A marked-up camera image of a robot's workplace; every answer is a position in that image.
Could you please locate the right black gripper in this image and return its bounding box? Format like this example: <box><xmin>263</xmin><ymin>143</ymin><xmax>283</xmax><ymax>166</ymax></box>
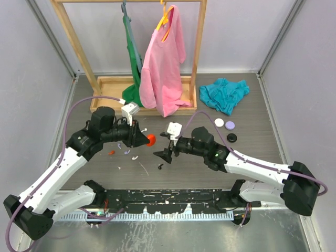
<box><xmin>154</xmin><ymin>133</ymin><xmax>207</xmax><ymax>163</ymax></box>

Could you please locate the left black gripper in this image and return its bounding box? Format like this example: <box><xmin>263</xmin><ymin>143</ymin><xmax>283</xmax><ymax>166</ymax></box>
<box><xmin>102</xmin><ymin>116</ymin><xmax>149</xmax><ymax>148</ymax></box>

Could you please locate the white earbud charging case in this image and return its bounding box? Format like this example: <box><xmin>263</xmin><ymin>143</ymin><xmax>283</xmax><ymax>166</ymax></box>
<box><xmin>214</xmin><ymin>118</ymin><xmax>225</xmax><ymax>128</ymax></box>

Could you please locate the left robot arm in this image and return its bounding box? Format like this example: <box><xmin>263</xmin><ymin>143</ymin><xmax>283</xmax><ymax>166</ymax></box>
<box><xmin>4</xmin><ymin>103</ymin><xmax>150</xmax><ymax>240</ymax></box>

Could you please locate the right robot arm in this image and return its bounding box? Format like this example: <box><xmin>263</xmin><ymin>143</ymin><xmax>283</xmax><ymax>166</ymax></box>
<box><xmin>154</xmin><ymin>127</ymin><xmax>320</xmax><ymax>216</ymax></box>

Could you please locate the black earbud charging case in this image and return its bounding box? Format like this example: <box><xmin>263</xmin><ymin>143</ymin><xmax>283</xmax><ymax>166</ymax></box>
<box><xmin>227</xmin><ymin>133</ymin><xmax>237</xmax><ymax>143</ymax></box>

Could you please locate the green shirt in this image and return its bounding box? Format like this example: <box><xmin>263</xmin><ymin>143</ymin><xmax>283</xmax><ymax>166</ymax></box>
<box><xmin>122</xmin><ymin>17</ymin><xmax>143</xmax><ymax>107</ymax></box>

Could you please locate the pink shirt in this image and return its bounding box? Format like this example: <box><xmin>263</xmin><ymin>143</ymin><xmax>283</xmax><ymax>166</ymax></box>
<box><xmin>139</xmin><ymin>5</ymin><xmax>191</xmax><ymax>118</ymax></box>

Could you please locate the wooden clothes rack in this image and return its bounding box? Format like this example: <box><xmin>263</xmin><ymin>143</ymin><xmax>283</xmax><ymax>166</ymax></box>
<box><xmin>51</xmin><ymin>1</ymin><xmax>207</xmax><ymax>116</ymax></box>

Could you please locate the teal crumpled shirt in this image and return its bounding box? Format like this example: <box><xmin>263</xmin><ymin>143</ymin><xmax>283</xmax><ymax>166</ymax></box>
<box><xmin>199</xmin><ymin>78</ymin><xmax>250</xmax><ymax>116</ymax></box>

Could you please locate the yellow orange hanger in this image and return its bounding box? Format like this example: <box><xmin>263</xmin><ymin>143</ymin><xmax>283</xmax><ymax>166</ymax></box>
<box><xmin>156</xmin><ymin>1</ymin><xmax>174</xmax><ymax>42</ymax></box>

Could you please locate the grey blue hanger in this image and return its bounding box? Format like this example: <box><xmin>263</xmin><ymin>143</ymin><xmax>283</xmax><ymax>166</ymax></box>
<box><xmin>121</xmin><ymin>0</ymin><xmax>143</xmax><ymax>72</ymax></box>

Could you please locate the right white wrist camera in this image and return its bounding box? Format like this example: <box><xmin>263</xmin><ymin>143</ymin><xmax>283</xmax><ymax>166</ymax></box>
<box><xmin>166</xmin><ymin>122</ymin><xmax>182</xmax><ymax>141</ymax></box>

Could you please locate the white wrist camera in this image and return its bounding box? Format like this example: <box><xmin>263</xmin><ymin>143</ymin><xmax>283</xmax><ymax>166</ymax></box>
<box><xmin>166</xmin><ymin>122</ymin><xmax>182</xmax><ymax>141</ymax></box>
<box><xmin>121</xmin><ymin>102</ymin><xmax>140</xmax><ymax>125</ymax></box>

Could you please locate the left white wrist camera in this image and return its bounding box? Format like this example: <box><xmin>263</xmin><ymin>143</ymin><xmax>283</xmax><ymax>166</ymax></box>
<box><xmin>121</xmin><ymin>102</ymin><xmax>140</xmax><ymax>125</ymax></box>

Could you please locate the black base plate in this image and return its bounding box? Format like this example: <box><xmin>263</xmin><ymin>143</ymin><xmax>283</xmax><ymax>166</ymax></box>
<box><xmin>86</xmin><ymin>189</ymin><xmax>246</xmax><ymax>214</ymax></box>

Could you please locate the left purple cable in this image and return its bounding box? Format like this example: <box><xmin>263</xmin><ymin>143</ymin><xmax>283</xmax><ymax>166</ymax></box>
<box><xmin>4</xmin><ymin>95</ymin><xmax>126</xmax><ymax>251</ymax></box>

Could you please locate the grey slotted cable duct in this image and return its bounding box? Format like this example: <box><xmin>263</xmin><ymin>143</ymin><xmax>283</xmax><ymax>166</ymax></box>
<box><xmin>59</xmin><ymin>209</ymin><xmax>234</xmax><ymax>222</ymax></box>

